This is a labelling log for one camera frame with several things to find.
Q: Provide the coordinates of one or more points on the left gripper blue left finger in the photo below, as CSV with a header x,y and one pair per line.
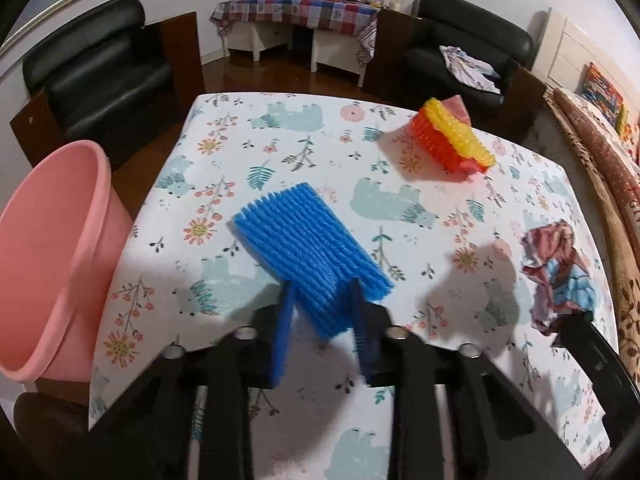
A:
x,y
280,336

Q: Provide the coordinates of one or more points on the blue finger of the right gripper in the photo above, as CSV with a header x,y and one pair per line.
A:
x,y
617,393

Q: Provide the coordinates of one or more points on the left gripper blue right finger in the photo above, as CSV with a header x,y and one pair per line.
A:
x,y
362,330

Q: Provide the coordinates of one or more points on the blue foam fruit net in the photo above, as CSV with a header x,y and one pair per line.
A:
x,y
297,236

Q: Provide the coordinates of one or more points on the colourful paper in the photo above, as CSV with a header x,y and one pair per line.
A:
x,y
563,283

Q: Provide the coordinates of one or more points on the floral bear tablecloth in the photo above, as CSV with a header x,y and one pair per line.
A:
x,y
261,189

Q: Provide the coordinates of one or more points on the yellow orange foam net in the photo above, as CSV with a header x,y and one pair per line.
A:
x,y
449,142

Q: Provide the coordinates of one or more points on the bed with brown blanket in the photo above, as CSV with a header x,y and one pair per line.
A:
x,y
614,177

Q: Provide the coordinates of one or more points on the pink plastic bucket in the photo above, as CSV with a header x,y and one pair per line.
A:
x,y
62,234

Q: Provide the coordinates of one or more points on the pink paper under net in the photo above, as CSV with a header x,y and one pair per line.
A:
x,y
456,108

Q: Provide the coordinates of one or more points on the checkered cloth side table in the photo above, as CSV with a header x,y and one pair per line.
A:
x,y
342,34

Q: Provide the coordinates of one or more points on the cloth on armchair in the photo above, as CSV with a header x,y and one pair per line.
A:
x,y
469,71

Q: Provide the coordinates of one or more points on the black leather armchair left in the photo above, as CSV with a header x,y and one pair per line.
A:
x,y
110,77

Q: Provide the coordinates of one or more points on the black leather armchair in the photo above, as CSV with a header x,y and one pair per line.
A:
x,y
407,68
110,77

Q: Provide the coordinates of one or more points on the black leather armchair back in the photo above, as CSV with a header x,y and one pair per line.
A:
x,y
407,68

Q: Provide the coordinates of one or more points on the colourful striped pillow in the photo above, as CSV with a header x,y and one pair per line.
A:
x,y
597,90

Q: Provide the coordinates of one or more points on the white wooden headboard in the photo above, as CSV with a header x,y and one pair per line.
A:
x,y
564,54

